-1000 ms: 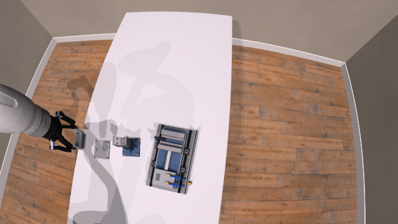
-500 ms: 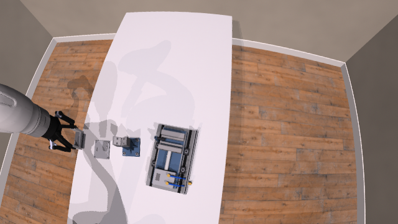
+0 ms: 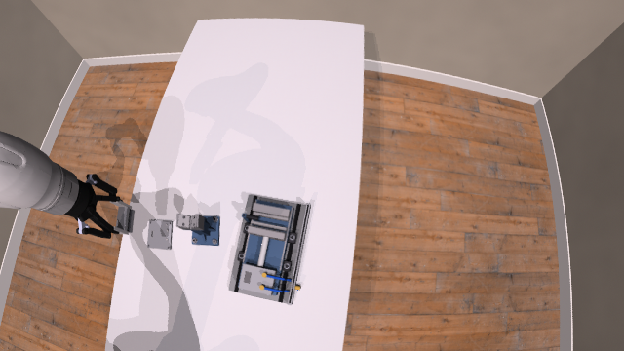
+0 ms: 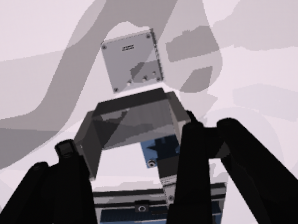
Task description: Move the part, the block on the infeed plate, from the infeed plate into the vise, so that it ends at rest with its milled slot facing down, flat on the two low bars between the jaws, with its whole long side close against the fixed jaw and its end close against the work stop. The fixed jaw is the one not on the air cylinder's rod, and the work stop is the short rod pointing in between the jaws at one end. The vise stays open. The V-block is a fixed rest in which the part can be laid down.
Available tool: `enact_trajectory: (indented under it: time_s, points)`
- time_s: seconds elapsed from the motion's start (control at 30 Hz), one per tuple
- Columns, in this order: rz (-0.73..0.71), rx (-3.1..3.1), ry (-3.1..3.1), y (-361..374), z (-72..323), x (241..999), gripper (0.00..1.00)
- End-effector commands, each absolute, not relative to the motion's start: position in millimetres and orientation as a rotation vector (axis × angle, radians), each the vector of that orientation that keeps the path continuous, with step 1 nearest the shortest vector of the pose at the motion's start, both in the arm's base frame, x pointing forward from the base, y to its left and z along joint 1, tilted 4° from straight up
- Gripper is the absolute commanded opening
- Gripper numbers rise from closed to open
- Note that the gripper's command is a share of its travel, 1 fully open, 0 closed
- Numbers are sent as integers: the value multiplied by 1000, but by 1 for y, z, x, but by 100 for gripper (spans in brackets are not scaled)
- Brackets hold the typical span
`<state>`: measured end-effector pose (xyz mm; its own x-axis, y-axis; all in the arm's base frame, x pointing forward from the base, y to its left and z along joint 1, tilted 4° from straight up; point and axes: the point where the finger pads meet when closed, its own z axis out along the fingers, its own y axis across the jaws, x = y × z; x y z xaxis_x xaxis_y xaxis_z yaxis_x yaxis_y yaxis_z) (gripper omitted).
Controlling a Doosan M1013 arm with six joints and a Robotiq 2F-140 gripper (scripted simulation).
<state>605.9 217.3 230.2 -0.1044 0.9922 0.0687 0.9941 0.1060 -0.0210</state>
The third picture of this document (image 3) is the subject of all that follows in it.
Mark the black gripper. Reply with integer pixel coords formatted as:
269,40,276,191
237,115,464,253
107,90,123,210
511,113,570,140
65,174,132,239

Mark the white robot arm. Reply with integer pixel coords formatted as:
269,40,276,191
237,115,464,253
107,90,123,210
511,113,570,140
0,131,79,215

